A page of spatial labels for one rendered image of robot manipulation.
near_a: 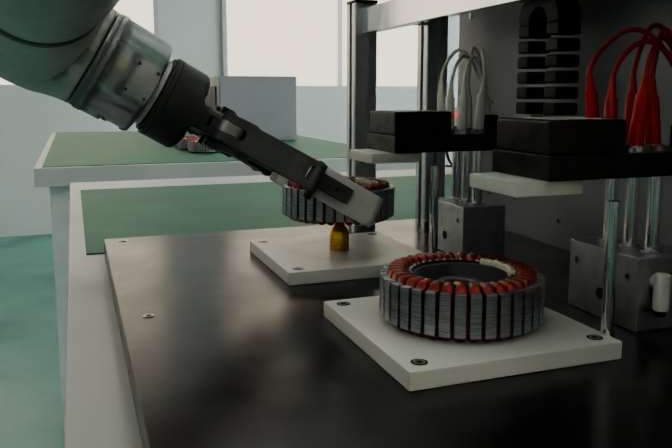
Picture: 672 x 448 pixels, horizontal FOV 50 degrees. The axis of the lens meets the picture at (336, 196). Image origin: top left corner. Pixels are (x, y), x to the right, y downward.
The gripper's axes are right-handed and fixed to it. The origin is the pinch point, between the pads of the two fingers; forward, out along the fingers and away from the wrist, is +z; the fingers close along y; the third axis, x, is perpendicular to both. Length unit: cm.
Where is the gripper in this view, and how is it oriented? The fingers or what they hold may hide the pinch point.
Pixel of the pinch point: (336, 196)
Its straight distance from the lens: 71.6
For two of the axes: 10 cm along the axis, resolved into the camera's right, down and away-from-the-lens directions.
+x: 4.7, -8.8, 0.7
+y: 3.7, 1.3, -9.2
